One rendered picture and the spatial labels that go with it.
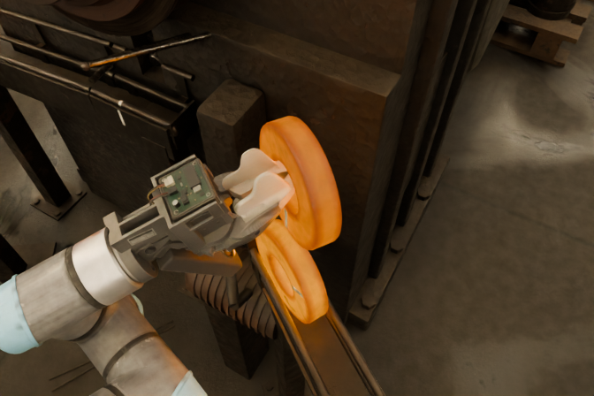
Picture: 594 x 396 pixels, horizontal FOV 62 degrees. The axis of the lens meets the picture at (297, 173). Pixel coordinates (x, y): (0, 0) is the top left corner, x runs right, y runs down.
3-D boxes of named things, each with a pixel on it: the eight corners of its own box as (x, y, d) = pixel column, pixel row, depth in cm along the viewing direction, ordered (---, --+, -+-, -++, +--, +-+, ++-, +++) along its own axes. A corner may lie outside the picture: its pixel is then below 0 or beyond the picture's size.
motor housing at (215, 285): (239, 323, 140) (215, 219, 98) (308, 363, 133) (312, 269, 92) (212, 365, 133) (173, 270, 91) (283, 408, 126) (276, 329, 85)
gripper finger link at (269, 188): (308, 160, 50) (227, 204, 49) (320, 189, 55) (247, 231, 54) (295, 140, 52) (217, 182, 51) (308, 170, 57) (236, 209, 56)
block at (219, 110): (241, 161, 105) (230, 72, 86) (274, 175, 102) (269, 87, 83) (211, 196, 99) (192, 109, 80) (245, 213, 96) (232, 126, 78)
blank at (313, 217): (279, 89, 58) (253, 97, 57) (347, 171, 48) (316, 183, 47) (285, 183, 69) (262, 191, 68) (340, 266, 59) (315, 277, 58)
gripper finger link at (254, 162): (295, 140, 52) (217, 182, 51) (308, 170, 57) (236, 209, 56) (283, 121, 54) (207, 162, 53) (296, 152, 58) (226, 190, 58)
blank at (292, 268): (292, 287, 83) (275, 298, 81) (262, 206, 77) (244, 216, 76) (341, 331, 69) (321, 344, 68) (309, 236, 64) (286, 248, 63)
